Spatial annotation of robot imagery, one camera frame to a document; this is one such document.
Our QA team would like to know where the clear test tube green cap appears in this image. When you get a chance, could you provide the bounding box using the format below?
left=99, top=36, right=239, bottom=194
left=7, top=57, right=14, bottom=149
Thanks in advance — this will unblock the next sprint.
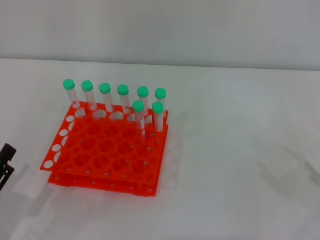
left=99, top=82, right=114, bottom=113
left=117, top=84, right=132, bottom=115
left=155, top=87, right=168, bottom=118
left=132, top=100, right=148, bottom=140
left=81, top=80, right=98, bottom=111
left=137, top=86, right=150, bottom=117
left=151, top=101, right=165, bottom=133
left=62, top=78, right=81, bottom=111

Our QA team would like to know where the orange plastic test tube rack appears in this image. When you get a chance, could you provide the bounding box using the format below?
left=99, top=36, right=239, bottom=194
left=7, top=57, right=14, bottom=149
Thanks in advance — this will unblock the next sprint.
left=39, top=100, right=170, bottom=198

